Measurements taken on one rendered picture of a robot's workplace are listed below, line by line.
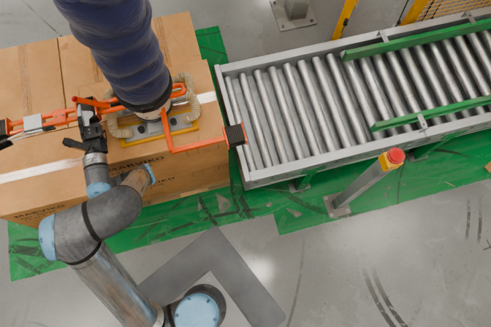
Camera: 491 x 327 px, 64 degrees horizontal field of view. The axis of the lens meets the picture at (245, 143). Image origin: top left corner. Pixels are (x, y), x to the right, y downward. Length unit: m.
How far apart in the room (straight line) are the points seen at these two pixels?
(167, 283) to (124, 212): 0.76
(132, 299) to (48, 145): 1.22
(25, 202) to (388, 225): 2.12
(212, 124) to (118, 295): 0.81
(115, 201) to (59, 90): 1.44
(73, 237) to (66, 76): 1.51
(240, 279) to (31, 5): 2.70
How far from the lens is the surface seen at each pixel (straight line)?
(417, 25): 2.68
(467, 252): 2.96
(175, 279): 1.83
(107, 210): 1.11
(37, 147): 2.39
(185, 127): 1.74
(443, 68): 2.64
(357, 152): 2.17
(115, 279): 1.29
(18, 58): 2.69
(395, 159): 1.72
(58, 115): 1.76
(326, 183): 2.71
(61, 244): 1.14
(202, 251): 1.83
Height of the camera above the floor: 2.56
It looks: 70 degrees down
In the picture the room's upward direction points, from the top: 3 degrees clockwise
